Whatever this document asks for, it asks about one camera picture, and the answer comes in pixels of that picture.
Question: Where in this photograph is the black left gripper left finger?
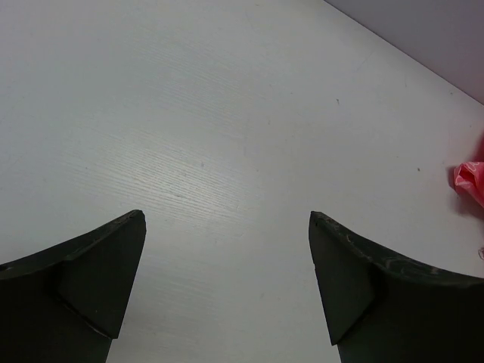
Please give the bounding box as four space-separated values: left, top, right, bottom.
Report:
1 210 146 362

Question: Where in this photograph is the pink hooded jacket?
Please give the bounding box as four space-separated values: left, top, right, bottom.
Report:
452 136 483 207

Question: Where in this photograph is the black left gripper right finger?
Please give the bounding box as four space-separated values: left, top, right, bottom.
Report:
309 212 483 362

